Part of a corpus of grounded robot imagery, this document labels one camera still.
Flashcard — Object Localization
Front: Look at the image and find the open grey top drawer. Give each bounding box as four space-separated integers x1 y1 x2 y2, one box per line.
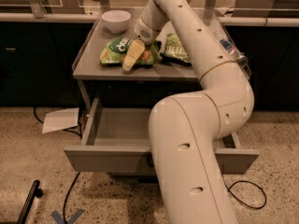
64 98 260 175

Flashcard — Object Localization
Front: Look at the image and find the black cable right floor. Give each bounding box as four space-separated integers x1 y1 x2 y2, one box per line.
221 175 268 211

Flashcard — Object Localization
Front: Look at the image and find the white ceramic bowl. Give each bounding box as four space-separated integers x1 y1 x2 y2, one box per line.
101 10 131 34

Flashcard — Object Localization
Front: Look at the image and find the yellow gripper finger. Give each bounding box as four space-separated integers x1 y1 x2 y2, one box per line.
122 39 145 73

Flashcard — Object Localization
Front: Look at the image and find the dark counter cabinet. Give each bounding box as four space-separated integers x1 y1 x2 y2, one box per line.
0 21 93 106
220 18 299 111

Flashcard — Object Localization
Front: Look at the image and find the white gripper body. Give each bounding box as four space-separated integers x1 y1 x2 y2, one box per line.
134 16 161 45

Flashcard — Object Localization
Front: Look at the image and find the black cable floor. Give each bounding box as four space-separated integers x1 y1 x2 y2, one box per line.
221 175 268 211
62 171 81 224

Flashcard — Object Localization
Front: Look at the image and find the dark counter cabinet left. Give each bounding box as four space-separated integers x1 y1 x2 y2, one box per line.
0 21 93 106

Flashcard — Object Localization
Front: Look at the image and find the black bar bottom left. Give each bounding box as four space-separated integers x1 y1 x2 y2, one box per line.
17 180 43 224

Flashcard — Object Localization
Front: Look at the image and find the green rice chip bag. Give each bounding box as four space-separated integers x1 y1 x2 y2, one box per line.
99 37 162 65

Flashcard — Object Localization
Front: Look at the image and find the silver blue soda can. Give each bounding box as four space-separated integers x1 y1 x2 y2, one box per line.
220 38 249 68

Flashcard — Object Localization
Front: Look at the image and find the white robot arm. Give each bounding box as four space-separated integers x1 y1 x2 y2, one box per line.
123 0 254 224

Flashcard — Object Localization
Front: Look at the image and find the dark counter cabinet right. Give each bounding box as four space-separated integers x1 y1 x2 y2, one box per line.
220 18 299 111

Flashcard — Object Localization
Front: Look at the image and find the white paper sheet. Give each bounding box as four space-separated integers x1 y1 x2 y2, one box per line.
42 107 79 133

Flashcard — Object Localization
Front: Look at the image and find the green kettle chip bag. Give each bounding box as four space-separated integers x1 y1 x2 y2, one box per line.
161 33 191 66

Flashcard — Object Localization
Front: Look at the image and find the blue tape cross mark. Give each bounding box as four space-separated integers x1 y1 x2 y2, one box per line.
50 208 86 224

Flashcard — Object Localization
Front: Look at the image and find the grey metal cabinet table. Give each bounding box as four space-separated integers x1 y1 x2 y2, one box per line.
71 7 252 112

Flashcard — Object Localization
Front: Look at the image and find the black cable left floor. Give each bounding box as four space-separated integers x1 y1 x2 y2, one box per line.
62 171 81 224

